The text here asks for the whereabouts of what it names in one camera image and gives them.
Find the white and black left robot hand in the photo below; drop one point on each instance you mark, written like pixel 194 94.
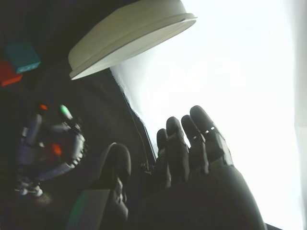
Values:
pixel 199 187

